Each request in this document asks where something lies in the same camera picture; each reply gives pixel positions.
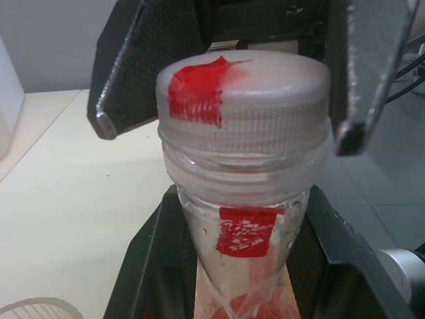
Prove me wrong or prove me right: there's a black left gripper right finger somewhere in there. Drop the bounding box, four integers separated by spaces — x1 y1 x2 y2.
288 185 412 319

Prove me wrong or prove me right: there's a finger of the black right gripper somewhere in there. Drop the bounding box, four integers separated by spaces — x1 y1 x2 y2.
323 0 422 157
87 0 207 140

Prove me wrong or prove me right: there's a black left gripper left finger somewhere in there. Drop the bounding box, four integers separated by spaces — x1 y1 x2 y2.
102 184 201 319

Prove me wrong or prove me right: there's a white ribbed cap red mark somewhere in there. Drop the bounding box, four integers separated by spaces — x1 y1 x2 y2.
155 54 333 161

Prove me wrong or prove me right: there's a clear juice bottle red mark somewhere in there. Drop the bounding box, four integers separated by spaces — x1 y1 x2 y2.
158 126 333 319

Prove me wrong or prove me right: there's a silver robot body part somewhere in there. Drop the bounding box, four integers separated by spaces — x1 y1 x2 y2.
377 247 425 302

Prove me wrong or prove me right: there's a black cable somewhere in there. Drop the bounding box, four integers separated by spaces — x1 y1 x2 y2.
386 76 425 102
393 51 425 83

